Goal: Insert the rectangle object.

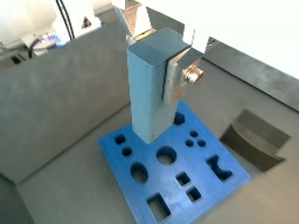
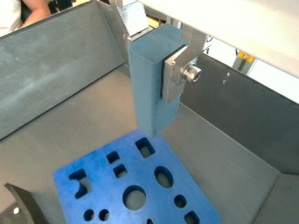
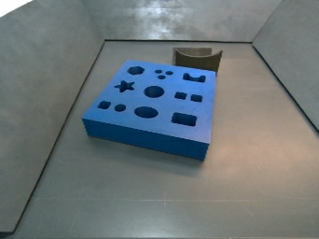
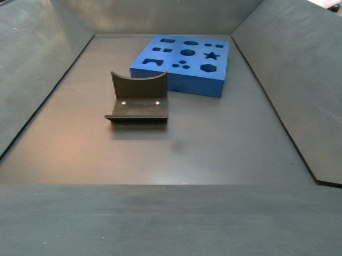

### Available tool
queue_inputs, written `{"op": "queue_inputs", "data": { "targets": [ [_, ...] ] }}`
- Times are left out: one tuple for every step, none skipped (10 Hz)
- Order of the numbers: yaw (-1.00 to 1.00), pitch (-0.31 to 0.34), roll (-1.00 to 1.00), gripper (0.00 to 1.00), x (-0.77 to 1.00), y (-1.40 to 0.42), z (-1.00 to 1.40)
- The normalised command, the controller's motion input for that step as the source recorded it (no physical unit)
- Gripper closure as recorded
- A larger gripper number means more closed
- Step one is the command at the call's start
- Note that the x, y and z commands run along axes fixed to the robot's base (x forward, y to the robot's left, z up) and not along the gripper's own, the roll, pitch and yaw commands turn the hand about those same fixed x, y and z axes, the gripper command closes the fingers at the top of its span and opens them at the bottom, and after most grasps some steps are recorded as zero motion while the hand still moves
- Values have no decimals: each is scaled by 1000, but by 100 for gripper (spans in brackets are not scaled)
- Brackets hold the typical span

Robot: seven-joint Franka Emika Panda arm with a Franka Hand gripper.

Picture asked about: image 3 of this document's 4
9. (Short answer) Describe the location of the blue foam shape-sorter block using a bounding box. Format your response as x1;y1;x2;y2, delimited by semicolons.
83;60;217;160

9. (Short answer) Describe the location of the black curved holder bracket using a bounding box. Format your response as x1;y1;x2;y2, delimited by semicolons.
174;48;223;72

